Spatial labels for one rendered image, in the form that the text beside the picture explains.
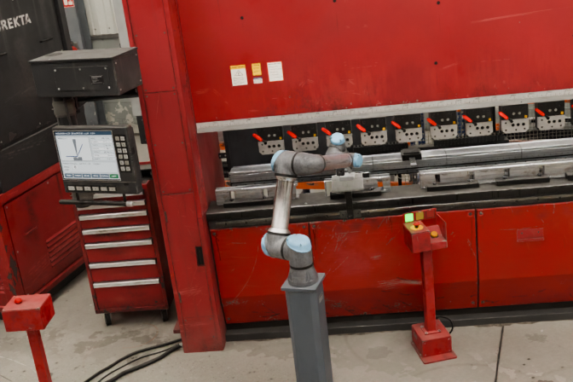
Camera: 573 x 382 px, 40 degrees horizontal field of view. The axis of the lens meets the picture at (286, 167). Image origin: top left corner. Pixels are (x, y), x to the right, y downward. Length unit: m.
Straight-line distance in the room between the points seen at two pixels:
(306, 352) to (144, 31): 1.89
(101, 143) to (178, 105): 0.55
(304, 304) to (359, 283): 0.94
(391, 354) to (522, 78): 1.75
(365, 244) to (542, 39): 1.53
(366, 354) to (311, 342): 0.81
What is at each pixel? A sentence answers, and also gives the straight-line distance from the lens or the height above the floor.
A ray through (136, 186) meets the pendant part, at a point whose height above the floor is 1.29.
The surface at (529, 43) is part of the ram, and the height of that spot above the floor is 1.68.
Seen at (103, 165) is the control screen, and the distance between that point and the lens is 4.11.
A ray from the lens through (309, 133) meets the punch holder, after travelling 4.56.
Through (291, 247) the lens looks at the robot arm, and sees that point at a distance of 3.82.
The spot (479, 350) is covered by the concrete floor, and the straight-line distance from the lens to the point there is 4.78.
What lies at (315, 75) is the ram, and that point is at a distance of 4.48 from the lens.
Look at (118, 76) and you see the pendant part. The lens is 3.96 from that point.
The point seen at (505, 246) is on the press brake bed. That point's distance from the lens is 4.79.
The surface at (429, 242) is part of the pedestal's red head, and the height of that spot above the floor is 0.71.
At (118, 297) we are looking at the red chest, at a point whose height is 0.23.
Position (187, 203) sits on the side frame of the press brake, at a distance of 4.56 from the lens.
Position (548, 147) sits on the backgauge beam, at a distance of 5.04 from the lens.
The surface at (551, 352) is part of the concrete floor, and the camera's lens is 4.78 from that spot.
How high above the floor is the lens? 2.55
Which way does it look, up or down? 18 degrees down
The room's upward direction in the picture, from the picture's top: 7 degrees counter-clockwise
